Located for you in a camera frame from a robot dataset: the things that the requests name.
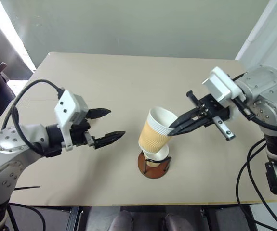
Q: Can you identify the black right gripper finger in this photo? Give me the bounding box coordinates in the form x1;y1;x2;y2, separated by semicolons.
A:
169;106;205;129
168;117;212;137

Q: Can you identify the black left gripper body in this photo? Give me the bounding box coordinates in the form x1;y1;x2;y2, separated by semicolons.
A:
69;118;97;149

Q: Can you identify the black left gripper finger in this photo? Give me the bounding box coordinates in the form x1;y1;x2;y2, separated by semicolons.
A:
85;107;112;120
93;130;126;151

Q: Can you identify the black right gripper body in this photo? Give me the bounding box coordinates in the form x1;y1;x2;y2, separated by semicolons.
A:
185;90;237;141

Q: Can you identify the brown ripple paper cup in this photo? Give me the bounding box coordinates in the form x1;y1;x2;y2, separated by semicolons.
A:
142;144;170;168
138;106;179;155

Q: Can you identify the dark rounded shape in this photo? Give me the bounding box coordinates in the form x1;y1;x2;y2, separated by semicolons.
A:
110;210;134;231

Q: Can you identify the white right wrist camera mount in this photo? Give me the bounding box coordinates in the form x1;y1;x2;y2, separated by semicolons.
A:
202;66;246;109

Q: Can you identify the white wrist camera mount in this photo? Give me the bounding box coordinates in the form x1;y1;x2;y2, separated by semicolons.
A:
54;90;90;151
202;66;246;109

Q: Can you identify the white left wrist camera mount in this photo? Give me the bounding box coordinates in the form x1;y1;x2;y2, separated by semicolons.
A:
54;90;90;151

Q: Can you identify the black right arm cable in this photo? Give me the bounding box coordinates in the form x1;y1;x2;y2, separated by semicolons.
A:
229;72;277;134

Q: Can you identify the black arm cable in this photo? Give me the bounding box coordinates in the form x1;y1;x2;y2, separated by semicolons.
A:
1;79;66;157
229;72;277;134

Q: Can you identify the wire cup holder brown base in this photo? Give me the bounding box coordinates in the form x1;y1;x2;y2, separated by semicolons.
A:
137;150;172;180

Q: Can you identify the black hanging robot cable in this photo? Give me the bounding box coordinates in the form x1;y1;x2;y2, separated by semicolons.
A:
235;138;277;231
246;144;277;229

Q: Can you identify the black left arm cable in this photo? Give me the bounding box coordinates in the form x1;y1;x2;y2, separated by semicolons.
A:
1;79;66;157

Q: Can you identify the black cable tie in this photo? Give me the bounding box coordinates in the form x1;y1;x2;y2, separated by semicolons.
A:
13;185;41;192

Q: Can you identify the black table frame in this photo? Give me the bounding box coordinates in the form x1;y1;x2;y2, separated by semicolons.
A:
8;204;277;231

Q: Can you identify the black cable under table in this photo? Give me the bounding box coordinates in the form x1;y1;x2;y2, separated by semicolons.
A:
7;203;46;231

